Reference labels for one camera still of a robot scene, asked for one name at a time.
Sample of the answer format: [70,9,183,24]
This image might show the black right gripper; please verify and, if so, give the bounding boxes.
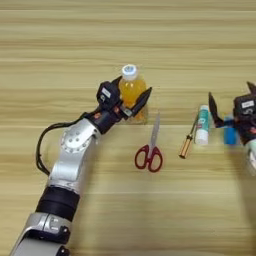
[208,81,256,146]

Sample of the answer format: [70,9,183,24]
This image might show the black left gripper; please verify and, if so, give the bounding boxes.
[88,75,153,135]

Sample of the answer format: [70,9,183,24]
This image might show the orange juice bottle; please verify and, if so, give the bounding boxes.
[118,64,149,125]

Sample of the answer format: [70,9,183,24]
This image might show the blue eraser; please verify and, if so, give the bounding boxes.
[223,114,238,146]

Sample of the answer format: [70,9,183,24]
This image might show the white teal glue stick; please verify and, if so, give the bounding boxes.
[194,104,212,147]

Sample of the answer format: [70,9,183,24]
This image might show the red-handled scissors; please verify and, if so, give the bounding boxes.
[134,111,164,173]

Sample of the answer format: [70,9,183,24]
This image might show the amber-handled screwdriver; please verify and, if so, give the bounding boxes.
[178,113,200,160]

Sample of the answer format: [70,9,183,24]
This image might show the right gripper's black labelled box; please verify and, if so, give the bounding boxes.
[233,94,256,118]

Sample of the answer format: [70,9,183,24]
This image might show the gripper's black labelled box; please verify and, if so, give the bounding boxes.
[96,80,122,113]
[233,94,256,118]

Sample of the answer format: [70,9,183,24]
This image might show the left gripper's black labelled box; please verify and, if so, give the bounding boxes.
[96,80,122,113]

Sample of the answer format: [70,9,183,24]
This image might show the left arm's black cable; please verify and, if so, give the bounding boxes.
[35,111,101,176]

